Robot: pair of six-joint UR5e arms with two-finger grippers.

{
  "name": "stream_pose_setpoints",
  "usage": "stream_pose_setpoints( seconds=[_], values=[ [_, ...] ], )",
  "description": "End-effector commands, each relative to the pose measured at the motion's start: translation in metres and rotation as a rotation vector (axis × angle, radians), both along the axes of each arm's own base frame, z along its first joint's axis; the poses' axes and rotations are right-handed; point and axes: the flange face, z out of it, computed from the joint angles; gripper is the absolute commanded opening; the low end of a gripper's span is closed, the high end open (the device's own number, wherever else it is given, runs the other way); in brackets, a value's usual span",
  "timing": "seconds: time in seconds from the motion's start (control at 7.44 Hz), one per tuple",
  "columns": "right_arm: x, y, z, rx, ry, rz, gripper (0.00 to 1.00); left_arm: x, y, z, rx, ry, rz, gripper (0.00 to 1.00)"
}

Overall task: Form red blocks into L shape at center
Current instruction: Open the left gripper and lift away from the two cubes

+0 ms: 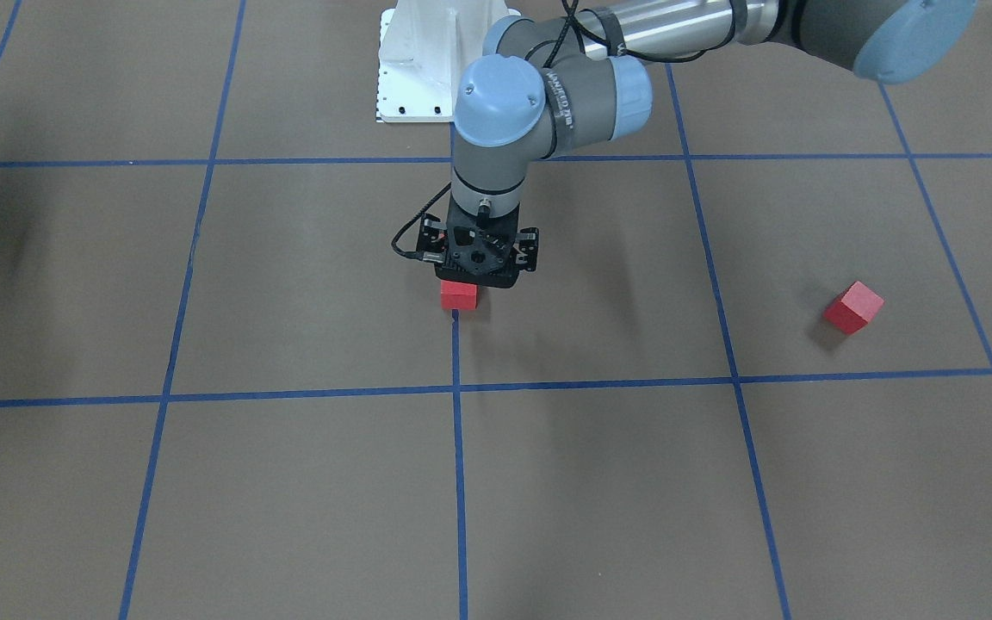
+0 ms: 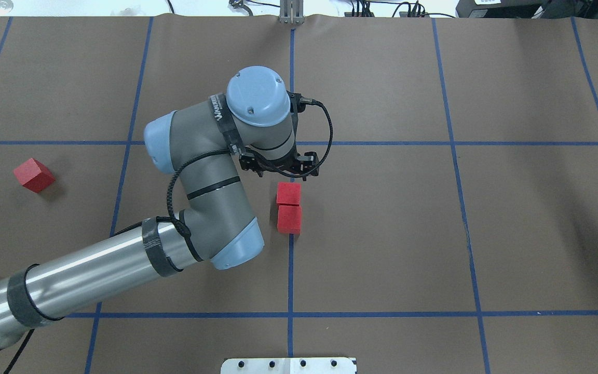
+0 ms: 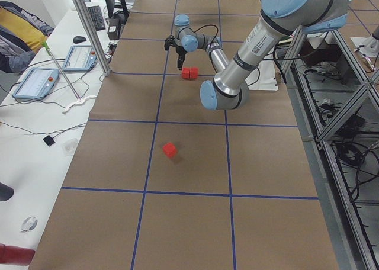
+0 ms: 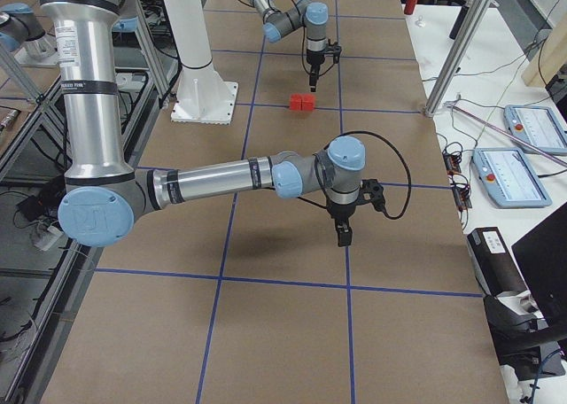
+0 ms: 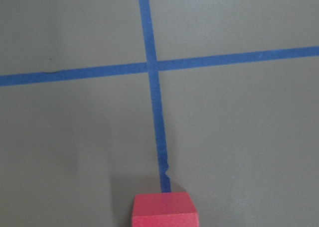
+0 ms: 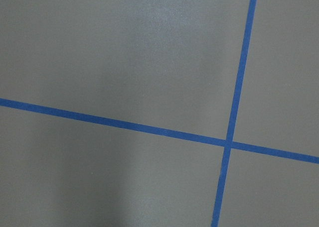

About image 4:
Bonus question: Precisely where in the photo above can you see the black monitor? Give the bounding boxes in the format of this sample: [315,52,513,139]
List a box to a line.
[512,204,566,324]

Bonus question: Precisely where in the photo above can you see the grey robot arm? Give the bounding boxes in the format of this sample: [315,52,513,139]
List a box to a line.
[247,0,342,76]

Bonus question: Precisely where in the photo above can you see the blue teach pendant near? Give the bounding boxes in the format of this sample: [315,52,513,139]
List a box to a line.
[472,147,552,208]

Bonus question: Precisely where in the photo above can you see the red block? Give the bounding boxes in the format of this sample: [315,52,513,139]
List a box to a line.
[289,94,303,111]
[301,94,316,112]

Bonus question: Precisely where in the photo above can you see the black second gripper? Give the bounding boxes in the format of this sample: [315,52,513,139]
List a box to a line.
[326,179,385,247]

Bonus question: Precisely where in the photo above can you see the black power adapter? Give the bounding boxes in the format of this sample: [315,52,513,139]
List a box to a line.
[467,227,527,297]

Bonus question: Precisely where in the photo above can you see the small circuit board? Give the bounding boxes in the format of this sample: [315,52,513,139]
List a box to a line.
[442,142,472,213]

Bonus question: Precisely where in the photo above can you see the blue teach pendant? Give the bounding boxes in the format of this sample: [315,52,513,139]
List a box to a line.
[504,105,566,156]
[472,147,552,208]

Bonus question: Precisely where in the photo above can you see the metal rod green tip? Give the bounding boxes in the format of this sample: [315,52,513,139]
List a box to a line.
[445,102,566,160]

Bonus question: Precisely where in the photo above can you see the blue teach pendant far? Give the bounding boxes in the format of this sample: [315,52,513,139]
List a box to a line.
[504,105,566,156]

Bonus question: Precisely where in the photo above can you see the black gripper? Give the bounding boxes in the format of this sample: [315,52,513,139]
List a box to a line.
[307,40,342,92]

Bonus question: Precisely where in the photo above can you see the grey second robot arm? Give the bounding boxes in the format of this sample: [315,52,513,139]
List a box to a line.
[39,0,385,247]

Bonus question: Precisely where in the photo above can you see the aluminium frame post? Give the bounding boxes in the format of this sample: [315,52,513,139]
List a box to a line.
[423,0,493,118]

